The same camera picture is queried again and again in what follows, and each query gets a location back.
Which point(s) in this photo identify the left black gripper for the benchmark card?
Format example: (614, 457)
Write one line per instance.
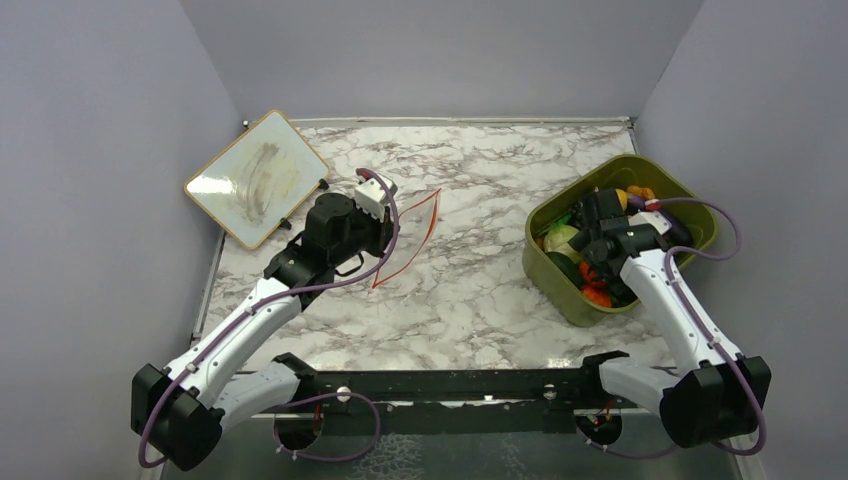
(384, 231)

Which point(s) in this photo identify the clear zip top bag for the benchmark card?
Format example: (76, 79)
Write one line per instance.
(418, 218)

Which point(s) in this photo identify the green cabbage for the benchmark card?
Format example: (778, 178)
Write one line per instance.
(557, 240)

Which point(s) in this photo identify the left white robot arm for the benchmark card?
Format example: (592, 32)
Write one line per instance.
(181, 410)

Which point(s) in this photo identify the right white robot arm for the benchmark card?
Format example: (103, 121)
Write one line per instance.
(717, 394)

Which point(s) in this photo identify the gold framed mirror tray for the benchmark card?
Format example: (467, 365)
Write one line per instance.
(252, 186)

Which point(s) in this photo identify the olive green plastic bin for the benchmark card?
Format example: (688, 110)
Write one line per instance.
(689, 199)

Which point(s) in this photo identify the yellow orange fruit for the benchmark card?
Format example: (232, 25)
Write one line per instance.
(622, 198)

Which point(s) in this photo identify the orange pumpkin piece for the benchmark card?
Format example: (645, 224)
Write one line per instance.
(643, 192)

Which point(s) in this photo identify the purple eggplant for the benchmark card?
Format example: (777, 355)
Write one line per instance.
(679, 235)

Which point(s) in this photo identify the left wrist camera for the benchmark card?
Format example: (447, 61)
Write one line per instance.
(371, 198)

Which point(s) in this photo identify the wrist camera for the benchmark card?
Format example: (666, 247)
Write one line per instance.
(656, 219)
(371, 198)

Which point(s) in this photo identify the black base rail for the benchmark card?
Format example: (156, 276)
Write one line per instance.
(435, 402)

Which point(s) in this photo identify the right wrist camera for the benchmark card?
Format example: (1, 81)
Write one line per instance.
(656, 219)

